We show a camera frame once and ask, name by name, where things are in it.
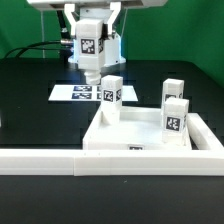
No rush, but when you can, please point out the white square tabletop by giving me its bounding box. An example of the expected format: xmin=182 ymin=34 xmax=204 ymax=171
xmin=83 ymin=106 xmax=192 ymax=151

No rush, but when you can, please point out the white L-shaped obstacle fence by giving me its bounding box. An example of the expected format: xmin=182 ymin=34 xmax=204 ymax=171
xmin=0 ymin=112 xmax=224 ymax=177

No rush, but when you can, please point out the white sheet with AprilTags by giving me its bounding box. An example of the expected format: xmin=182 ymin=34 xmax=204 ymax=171
xmin=49 ymin=84 xmax=138 ymax=102

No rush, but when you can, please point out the black cable bundle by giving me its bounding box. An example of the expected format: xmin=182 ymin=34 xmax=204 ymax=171
xmin=2 ymin=39 xmax=74 ymax=60

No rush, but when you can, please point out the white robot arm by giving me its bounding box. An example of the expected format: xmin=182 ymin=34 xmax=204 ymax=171
xmin=27 ymin=0 xmax=168 ymax=76

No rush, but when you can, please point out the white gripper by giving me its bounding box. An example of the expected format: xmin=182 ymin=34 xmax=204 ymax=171
xmin=27 ymin=0 xmax=168 ymax=39

